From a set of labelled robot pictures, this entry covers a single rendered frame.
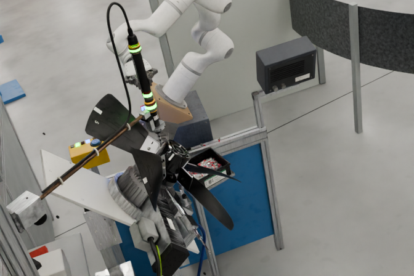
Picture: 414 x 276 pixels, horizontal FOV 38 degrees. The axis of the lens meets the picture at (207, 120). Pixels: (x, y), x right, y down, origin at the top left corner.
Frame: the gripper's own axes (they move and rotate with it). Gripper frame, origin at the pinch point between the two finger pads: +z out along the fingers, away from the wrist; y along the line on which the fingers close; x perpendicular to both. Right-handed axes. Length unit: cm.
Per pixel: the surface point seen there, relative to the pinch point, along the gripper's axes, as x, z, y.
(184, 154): -29.2, 11.4, -6.6
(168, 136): -31.7, -7.1, -4.6
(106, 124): -10.9, 2.8, 17.8
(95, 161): -48, -31, 28
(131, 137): -18.4, 5.1, 10.6
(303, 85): -145, -179, -137
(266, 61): -26, -31, -59
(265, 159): -83, -34, -52
